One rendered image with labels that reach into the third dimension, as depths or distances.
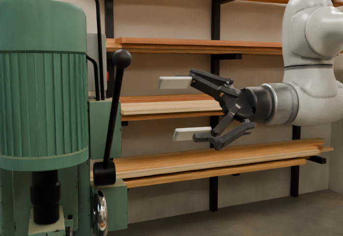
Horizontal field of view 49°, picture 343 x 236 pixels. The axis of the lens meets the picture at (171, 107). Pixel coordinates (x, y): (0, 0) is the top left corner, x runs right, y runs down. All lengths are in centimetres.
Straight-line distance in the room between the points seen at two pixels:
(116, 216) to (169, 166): 197
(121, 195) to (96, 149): 14
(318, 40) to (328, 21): 4
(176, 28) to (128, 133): 101
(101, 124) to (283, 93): 46
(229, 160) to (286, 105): 242
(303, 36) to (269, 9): 314
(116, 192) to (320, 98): 55
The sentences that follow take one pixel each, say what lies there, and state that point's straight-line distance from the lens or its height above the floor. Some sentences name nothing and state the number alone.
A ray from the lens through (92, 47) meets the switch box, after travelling 107.
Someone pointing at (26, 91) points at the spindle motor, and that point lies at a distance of 71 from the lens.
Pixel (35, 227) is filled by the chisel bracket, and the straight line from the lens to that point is 83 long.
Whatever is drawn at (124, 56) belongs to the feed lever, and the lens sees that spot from 67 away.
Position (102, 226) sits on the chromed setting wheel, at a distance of 94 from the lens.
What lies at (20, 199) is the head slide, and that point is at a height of 109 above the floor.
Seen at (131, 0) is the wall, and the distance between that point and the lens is 328.
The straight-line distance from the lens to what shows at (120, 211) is 103.
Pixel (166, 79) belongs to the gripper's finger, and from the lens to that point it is 77.
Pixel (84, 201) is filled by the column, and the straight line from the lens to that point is 103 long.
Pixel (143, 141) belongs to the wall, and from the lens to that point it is 333.
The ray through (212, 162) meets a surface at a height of 61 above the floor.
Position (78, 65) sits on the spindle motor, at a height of 139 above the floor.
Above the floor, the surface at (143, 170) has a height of 61.
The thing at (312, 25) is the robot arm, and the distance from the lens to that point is 81.
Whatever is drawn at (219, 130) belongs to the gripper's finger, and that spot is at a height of 127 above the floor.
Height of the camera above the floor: 139
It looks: 6 degrees down
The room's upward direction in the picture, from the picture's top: straight up
